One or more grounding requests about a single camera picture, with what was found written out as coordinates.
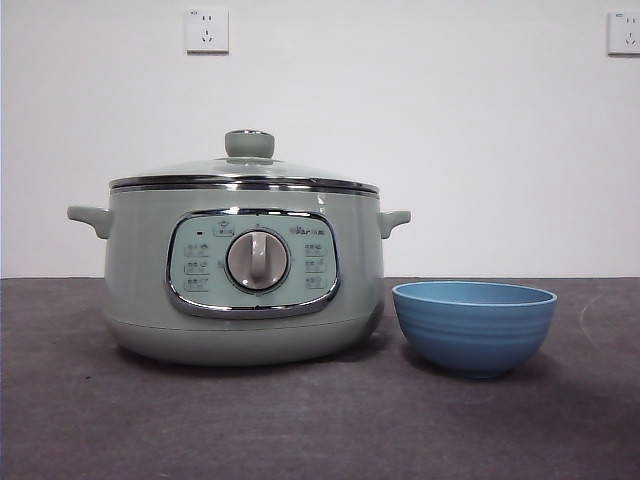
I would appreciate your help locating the pale green electric steamer pot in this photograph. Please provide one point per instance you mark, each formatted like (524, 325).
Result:
(140, 260)

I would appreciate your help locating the glass lid with green knob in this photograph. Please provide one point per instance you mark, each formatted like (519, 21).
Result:
(249, 145)

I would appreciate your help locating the white wall socket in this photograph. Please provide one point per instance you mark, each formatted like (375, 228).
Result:
(208, 31)
(625, 33)

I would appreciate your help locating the blue ribbed bowl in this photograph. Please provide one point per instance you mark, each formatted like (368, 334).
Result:
(474, 330)

